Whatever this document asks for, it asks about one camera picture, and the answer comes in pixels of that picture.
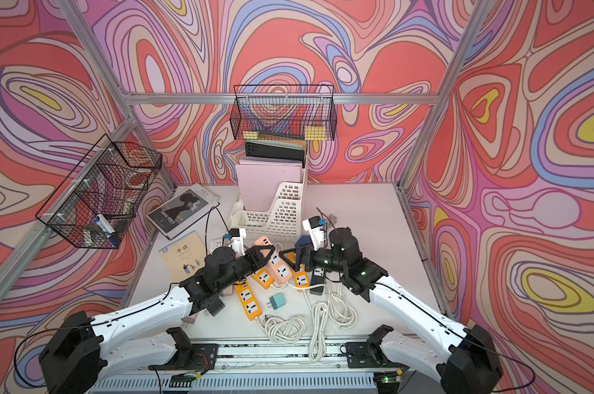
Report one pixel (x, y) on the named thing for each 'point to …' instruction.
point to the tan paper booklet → (185, 257)
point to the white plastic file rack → (282, 220)
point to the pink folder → (261, 180)
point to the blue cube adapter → (305, 240)
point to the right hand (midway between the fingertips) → (290, 257)
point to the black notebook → (261, 148)
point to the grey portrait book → (175, 216)
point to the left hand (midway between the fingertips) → (276, 251)
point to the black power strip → (317, 278)
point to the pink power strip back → (278, 268)
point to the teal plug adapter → (276, 301)
